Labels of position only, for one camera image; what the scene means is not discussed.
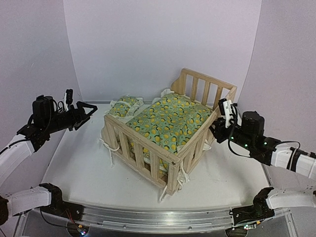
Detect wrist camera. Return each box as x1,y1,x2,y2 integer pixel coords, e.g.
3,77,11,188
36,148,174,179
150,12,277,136
218,98,238,128
63,89,73,111

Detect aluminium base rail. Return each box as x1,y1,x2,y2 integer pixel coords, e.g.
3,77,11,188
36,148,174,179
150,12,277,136
14,190,297,237

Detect wooden pet bed frame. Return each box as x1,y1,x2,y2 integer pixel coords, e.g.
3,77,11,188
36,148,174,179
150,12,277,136
101,68,237,195

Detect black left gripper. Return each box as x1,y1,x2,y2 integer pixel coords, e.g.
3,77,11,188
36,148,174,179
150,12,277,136
43,101,97,134

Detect small lemon print pillow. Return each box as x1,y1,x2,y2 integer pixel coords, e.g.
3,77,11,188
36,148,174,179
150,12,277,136
107,95,144,119

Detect lemon print bed cushion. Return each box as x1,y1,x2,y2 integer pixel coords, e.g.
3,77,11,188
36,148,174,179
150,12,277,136
98,88,215,203

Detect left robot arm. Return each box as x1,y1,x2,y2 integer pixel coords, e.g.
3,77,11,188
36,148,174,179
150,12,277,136
0,89,98,224

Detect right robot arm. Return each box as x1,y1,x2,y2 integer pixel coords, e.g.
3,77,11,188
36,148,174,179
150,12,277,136
210,112,316,226

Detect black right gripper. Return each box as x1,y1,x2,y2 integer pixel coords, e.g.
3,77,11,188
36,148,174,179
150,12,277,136
207,117,254,151

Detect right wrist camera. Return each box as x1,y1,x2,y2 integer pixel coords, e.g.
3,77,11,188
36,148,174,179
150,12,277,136
218,98,238,128

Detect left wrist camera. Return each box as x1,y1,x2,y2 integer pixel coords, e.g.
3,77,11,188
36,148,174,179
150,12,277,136
63,89,73,111

